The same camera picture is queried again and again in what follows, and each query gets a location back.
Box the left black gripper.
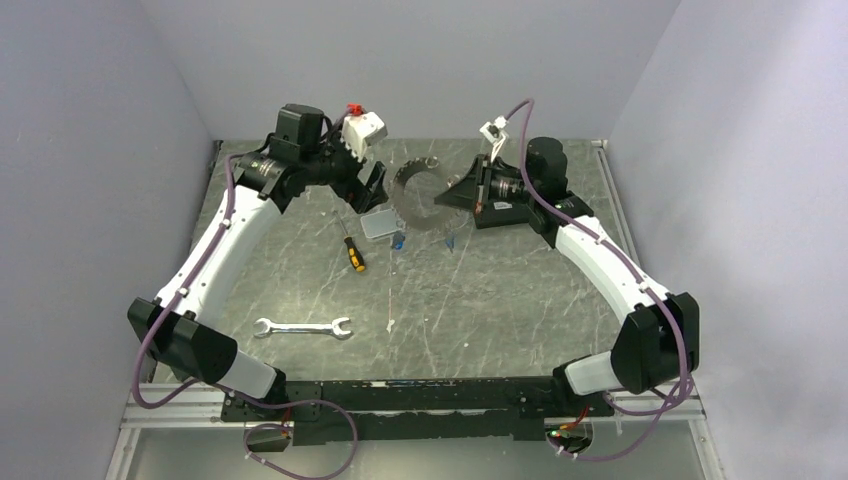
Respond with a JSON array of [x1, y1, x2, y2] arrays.
[[301, 121, 388, 213]]

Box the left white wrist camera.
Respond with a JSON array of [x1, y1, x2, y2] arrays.
[[341, 103, 388, 163]]

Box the silver open-end wrench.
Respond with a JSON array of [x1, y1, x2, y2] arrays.
[[253, 317, 353, 340]]

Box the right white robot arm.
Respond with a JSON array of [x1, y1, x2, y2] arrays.
[[435, 137, 700, 415]]

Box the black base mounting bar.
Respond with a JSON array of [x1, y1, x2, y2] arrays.
[[220, 376, 613, 446]]

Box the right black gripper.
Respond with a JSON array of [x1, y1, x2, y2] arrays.
[[434, 154, 538, 214]]

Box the black flat plate right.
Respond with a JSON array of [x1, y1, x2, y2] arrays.
[[474, 201, 530, 229]]

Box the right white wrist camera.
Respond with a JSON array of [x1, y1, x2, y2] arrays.
[[479, 116, 509, 161]]

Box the purple cable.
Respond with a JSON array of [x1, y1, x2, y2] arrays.
[[131, 154, 360, 480], [503, 98, 695, 463]]

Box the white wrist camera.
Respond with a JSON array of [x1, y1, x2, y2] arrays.
[[341, 103, 388, 163], [479, 116, 509, 161]]

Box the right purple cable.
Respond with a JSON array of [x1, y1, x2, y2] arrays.
[[503, 98, 695, 463]]

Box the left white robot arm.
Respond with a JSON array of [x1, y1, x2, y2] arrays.
[[127, 103, 388, 420]]

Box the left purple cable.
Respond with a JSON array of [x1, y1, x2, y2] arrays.
[[131, 154, 360, 480]]

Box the aluminium rail frame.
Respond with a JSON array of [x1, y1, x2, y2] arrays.
[[103, 139, 727, 480]]

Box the small grey white box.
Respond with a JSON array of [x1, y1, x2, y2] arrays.
[[360, 209, 403, 240]]

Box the yellow black screwdriver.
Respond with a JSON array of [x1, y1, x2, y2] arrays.
[[333, 211, 366, 272]]

